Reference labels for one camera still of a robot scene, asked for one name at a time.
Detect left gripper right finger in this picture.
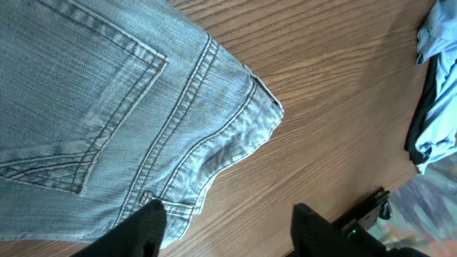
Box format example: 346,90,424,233
287,203,388,257

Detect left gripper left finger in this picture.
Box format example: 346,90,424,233
72,200,166,257

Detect light blue denim shorts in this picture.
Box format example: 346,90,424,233
1,0,283,246

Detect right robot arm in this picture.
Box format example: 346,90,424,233
332,187,428,257

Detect black garment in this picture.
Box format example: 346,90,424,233
404,54,440,165

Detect light blue shirt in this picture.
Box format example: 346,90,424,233
415,0,456,173

